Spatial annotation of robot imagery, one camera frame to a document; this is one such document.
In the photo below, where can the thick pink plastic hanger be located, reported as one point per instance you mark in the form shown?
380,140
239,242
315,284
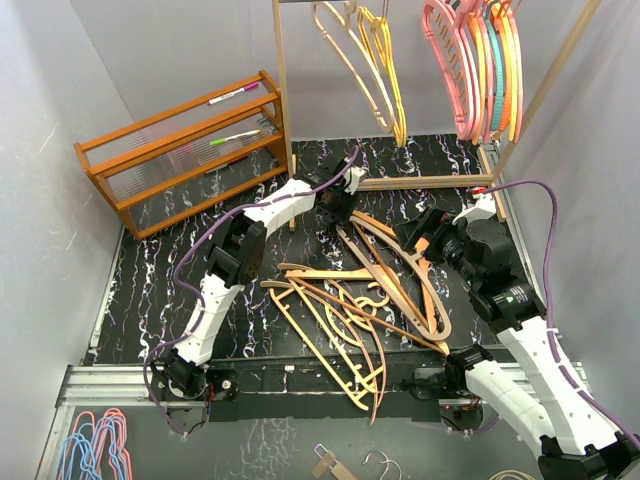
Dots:
466,78

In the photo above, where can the blue and pink wire hangers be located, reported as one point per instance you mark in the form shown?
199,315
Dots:
96,448

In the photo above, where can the yellow metal hanger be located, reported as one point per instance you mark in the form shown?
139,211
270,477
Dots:
507,10

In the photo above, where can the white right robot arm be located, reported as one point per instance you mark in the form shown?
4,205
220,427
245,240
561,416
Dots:
560,422

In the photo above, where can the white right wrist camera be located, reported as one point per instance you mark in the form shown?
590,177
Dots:
484,207

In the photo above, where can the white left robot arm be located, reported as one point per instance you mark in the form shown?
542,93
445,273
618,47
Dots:
238,245

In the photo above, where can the purple capped marker pen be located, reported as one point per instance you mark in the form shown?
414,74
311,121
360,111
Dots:
244,89

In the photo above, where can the teal wire hanger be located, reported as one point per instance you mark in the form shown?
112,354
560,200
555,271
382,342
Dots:
499,70

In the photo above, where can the orange plastic hanger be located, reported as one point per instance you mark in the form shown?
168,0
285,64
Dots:
501,22

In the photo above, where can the light wooden clothes rack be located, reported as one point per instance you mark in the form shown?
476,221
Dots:
340,129

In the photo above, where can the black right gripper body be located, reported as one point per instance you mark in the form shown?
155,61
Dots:
447,245

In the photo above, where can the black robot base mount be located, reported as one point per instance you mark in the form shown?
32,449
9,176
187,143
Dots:
399,384

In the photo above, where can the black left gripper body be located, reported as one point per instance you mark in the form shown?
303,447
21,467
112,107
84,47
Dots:
339,208

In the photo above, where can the wooden clip hanger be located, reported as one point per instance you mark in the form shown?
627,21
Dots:
328,463

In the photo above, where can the orange wooden shelf rack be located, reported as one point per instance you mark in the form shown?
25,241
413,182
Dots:
145,170

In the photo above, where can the green capped marker pen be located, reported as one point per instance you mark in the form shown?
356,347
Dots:
238,136

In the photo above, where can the cream thin plastic hanger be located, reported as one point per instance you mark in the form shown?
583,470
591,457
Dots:
325,340

